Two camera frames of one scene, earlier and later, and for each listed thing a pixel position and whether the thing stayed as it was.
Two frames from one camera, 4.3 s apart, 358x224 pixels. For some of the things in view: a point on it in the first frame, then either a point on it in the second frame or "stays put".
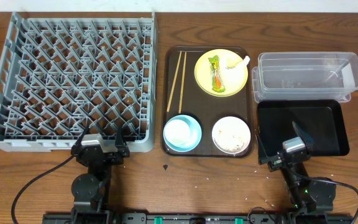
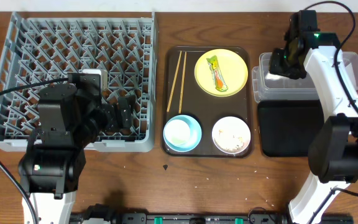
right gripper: (273, 165) -> (275, 57)
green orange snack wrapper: (217, 82) stays put
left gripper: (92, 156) -> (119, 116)
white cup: (177, 131) stays put
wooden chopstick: (182, 83) stays put
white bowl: (231, 135) stays put
